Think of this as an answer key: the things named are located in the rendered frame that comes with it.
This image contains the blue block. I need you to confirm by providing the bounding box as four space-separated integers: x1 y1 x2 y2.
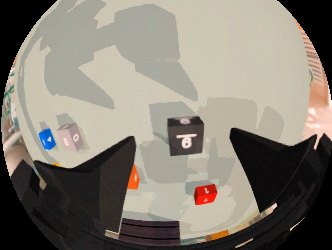
39 128 56 150

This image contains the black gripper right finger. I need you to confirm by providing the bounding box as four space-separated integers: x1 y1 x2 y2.
230 128 317 214

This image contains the orange block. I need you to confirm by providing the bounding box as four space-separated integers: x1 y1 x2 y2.
127 164 139 190

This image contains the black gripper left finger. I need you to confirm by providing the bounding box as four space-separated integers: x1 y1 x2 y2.
33 136 137 233

